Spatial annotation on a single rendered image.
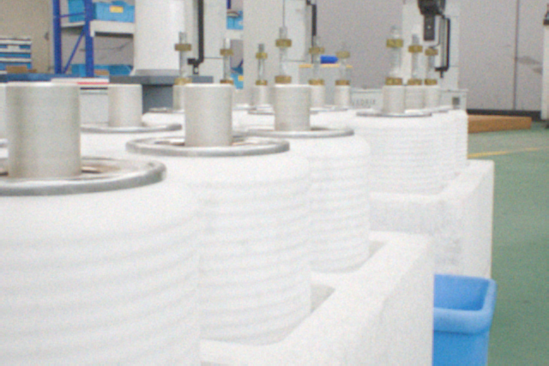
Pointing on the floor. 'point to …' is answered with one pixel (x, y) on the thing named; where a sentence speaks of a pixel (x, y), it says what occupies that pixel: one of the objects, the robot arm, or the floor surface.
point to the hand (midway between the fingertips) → (431, 31)
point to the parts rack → (96, 28)
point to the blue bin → (461, 319)
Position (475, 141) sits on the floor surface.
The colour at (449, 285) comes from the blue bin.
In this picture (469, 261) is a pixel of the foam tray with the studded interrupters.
